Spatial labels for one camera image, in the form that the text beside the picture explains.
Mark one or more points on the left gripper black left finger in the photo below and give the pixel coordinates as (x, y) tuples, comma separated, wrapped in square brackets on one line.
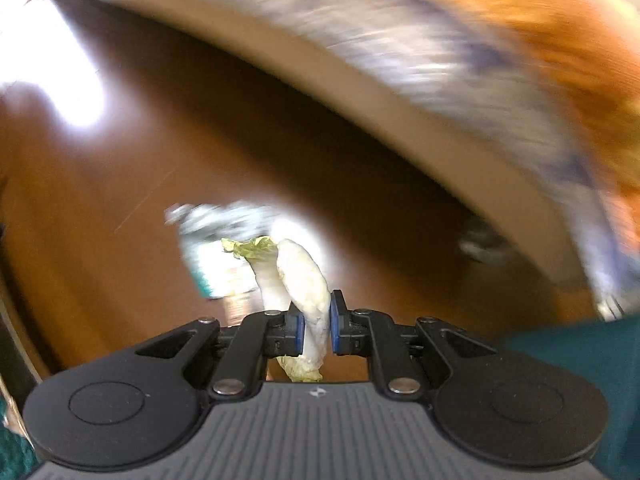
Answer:
[(228, 362)]

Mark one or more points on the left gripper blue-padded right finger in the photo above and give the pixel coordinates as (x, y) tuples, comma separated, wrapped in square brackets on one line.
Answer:
[(405, 362)]

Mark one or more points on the white paper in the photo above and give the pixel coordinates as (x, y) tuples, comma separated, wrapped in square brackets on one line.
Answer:
[(204, 231)]

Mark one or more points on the wilted cabbage leaf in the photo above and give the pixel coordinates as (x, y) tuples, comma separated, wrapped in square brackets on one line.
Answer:
[(287, 276)]

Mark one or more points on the green patterned cloth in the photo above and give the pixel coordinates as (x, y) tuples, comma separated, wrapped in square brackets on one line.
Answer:
[(17, 458)]

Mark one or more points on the quilted blue white bedspread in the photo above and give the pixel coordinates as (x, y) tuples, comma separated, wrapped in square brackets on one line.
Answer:
[(615, 269)]

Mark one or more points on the orange patterned blanket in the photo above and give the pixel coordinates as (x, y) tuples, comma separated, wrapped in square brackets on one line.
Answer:
[(590, 49)]

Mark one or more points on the white bed frame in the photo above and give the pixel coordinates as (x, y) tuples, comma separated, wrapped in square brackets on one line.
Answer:
[(409, 73)]

